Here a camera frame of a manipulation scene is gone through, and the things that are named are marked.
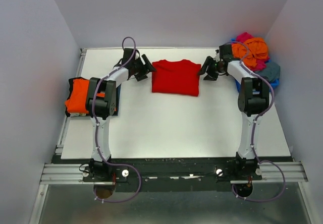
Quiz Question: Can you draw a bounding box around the crumpled orange t-shirt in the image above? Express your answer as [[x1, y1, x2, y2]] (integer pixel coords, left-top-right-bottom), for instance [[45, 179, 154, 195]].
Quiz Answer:
[[231, 37, 270, 70]]

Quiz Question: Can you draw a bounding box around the crumpled grey-blue t-shirt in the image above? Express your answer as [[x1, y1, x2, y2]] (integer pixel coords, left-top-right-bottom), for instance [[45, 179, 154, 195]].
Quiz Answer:
[[255, 62, 281, 83]]

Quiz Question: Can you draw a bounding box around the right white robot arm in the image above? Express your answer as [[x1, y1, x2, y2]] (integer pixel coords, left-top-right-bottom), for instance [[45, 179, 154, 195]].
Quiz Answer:
[[197, 43, 272, 180]]

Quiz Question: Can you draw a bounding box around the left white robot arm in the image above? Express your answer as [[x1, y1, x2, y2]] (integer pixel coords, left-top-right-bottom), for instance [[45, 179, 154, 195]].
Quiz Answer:
[[85, 48, 156, 181]]

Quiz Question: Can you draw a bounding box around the crumpled magenta t-shirt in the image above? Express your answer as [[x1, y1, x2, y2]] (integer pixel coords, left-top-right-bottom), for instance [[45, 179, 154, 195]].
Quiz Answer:
[[236, 32, 267, 72]]

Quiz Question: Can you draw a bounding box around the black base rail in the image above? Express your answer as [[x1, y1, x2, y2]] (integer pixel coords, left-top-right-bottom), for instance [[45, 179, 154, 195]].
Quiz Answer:
[[83, 155, 278, 193]]

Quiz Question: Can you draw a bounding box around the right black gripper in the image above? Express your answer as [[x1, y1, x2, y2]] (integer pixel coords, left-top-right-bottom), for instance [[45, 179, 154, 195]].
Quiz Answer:
[[195, 56, 223, 82]]

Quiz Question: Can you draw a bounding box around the red t-shirt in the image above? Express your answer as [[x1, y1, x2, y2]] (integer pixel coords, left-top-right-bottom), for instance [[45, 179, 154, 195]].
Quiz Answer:
[[151, 59, 201, 97]]

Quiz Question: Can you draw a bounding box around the blue plastic bin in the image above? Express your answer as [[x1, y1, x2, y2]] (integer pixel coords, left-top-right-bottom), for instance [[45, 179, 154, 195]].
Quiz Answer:
[[231, 36, 279, 89]]

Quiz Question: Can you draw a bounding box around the folded blue t-shirt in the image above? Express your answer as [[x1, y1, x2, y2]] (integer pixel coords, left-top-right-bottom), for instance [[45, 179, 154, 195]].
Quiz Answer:
[[113, 85, 121, 117]]

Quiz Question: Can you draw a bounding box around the aluminium frame rail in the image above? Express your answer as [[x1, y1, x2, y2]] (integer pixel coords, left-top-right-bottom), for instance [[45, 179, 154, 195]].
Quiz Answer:
[[39, 48, 94, 186]]

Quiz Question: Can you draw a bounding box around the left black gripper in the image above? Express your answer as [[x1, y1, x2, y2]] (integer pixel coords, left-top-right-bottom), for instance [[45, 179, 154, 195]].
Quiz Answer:
[[131, 54, 156, 82]]

